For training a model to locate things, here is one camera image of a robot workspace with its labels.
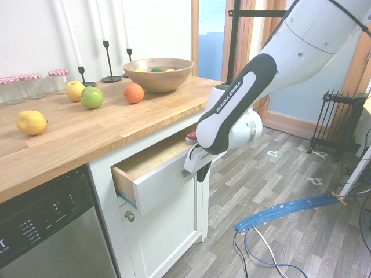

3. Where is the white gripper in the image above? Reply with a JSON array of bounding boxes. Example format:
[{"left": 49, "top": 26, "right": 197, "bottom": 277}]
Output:
[{"left": 183, "top": 145, "right": 214, "bottom": 183}]

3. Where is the white wooden drawer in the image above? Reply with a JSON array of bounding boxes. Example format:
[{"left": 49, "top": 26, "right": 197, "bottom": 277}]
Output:
[{"left": 111, "top": 123, "right": 204, "bottom": 217}]

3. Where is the white kitchen cabinet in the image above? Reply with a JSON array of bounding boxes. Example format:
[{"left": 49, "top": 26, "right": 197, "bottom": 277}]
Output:
[{"left": 88, "top": 105, "right": 227, "bottom": 278}]

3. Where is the wooden fruit bowl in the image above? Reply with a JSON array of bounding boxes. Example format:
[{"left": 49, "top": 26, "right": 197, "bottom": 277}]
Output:
[{"left": 122, "top": 57, "right": 195, "bottom": 94}]

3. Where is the orange fruit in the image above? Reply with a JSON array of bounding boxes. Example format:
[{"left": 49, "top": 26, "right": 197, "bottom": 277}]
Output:
[{"left": 123, "top": 82, "right": 145, "bottom": 104}]

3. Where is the tall black candle holder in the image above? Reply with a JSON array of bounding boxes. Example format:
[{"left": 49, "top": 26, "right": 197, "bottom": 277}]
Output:
[{"left": 100, "top": 39, "right": 123, "bottom": 84}]

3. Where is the green apple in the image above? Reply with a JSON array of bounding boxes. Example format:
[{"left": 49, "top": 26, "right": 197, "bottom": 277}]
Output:
[{"left": 80, "top": 86, "right": 104, "bottom": 110}]

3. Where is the black oil radiator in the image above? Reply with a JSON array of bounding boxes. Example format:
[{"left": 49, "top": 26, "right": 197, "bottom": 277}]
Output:
[{"left": 306, "top": 89, "right": 368, "bottom": 162}]

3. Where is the white table leg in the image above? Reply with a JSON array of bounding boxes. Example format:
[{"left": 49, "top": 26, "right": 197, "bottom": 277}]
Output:
[{"left": 339, "top": 147, "right": 371, "bottom": 198}]

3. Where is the yellow apple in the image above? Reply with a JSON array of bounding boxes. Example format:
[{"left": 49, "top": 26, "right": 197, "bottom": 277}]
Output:
[{"left": 65, "top": 80, "right": 86, "bottom": 103}]

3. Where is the short black candle holder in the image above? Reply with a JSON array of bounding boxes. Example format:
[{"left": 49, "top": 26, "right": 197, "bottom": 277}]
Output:
[{"left": 77, "top": 65, "right": 97, "bottom": 88}]

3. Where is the stainless black dishwasher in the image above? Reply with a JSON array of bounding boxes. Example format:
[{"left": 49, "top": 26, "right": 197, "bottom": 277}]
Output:
[{"left": 0, "top": 163, "right": 118, "bottom": 278}]

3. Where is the white taper candle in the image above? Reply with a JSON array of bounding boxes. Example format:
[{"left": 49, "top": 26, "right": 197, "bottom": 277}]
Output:
[
  {"left": 119, "top": 0, "right": 130, "bottom": 50},
  {"left": 95, "top": 0, "right": 109, "bottom": 42},
  {"left": 60, "top": 0, "right": 83, "bottom": 68}
]

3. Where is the glass jar red checked lid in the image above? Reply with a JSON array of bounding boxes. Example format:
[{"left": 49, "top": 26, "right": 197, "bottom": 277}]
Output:
[
  {"left": 0, "top": 76, "right": 24, "bottom": 106},
  {"left": 48, "top": 68, "right": 71, "bottom": 96},
  {"left": 18, "top": 72, "right": 47, "bottom": 100}
]

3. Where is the yellow lemon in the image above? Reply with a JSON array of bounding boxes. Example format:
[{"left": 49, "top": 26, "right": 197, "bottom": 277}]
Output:
[{"left": 15, "top": 109, "right": 48, "bottom": 136}]

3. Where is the metal drawer slide rail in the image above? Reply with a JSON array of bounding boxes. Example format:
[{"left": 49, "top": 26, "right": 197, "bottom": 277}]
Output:
[{"left": 115, "top": 189, "right": 137, "bottom": 209}]

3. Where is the blue taped cable bundle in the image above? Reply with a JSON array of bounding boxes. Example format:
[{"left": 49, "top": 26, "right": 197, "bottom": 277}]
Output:
[{"left": 234, "top": 193, "right": 347, "bottom": 235}]

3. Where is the thin black floor cable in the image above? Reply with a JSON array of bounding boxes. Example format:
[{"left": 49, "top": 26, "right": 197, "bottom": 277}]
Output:
[{"left": 232, "top": 231, "right": 250, "bottom": 278}]

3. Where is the white cable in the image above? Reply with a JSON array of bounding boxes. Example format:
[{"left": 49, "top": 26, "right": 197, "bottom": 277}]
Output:
[{"left": 251, "top": 225, "right": 288, "bottom": 278}]

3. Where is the black clamp camera stand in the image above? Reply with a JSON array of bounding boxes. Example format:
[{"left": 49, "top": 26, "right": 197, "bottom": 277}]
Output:
[{"left": 225, "top": 0, "right": 290, "bottom": 85}]

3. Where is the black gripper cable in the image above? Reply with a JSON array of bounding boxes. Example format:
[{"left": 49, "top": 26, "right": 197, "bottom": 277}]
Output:
[{"left": 328, "top": 0, "right": 371, "bottom": 36}]

